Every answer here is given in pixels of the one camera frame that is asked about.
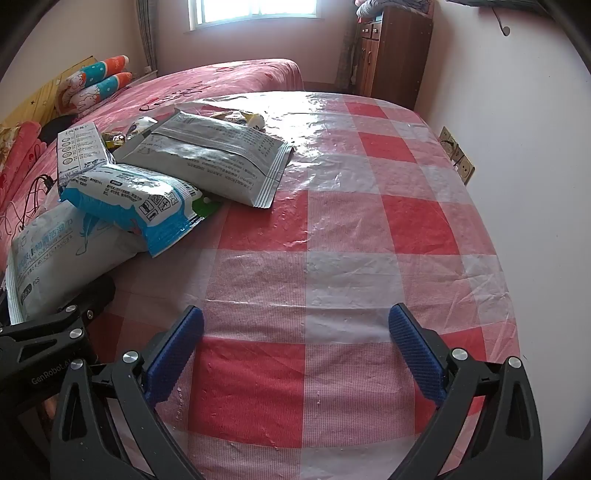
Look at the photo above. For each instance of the cartoon pillow with orange end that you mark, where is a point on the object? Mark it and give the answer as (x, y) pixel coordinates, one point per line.
(104, 90)
(104, 67)

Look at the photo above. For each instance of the red white checkered plastic tablecloth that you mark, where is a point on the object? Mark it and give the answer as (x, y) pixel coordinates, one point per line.
(346, 230)

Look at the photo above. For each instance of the white bedside stand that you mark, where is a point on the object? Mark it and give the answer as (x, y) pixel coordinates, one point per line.
(145, 76)

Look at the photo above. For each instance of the small white printed packet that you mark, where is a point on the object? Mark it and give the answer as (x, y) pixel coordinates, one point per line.
(81, 150)

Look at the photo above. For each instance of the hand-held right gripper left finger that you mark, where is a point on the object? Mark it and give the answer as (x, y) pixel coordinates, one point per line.
(173, 355)

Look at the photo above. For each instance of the folded pink blanket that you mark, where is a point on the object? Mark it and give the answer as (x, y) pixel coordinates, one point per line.
(18, 147)

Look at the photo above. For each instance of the small white pouch wrapper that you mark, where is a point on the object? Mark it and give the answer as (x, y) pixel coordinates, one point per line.
(142, 125)

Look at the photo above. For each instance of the window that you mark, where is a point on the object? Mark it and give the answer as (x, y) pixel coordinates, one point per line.
(254, 11)

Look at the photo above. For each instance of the yellow white crumpled wrappers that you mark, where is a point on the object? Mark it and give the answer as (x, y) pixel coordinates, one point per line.
(247, 119)

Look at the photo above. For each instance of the brown wooden cabinet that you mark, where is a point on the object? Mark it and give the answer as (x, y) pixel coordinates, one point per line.
(397, 55)

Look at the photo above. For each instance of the small green wrapper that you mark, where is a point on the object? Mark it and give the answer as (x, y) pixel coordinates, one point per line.
(205, 208)

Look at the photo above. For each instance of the yellow star-print headboard cover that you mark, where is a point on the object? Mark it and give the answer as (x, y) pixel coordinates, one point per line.
(37, 97)

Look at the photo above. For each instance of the black cloth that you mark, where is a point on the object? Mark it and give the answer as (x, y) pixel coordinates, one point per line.
(57, 127)

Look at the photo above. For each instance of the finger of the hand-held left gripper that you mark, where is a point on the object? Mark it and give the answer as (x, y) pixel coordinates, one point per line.
(97, 290)
(46, 339)

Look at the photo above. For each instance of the bundle of clothes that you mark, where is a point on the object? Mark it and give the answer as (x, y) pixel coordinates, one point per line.
(388, 5)

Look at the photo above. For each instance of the beige wall socket panel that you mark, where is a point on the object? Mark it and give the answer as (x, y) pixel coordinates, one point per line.
(457, 154)

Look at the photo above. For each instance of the large white wipes pack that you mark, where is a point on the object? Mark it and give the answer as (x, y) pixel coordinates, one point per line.
(51, 263)

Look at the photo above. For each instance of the bed with pink bedspread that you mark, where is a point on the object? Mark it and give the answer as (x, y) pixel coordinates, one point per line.
(207, 83)

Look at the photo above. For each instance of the gold snack wrapper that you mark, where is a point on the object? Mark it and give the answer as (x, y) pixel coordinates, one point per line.
(114, 140)

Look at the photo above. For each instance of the grey curtain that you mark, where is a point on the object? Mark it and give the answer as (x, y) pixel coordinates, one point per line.
(147, 32)

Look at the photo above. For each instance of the white light-blue printed packet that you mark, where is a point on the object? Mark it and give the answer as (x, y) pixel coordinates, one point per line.
(134, 203)

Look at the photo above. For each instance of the hanging grey cloth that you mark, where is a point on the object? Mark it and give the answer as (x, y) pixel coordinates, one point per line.
(346, 69)

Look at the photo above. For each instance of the large grey foil packet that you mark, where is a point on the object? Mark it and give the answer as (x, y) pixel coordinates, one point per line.
(207, 157)

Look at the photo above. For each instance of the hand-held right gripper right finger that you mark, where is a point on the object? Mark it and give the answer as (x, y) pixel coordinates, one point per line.
(415, 355)

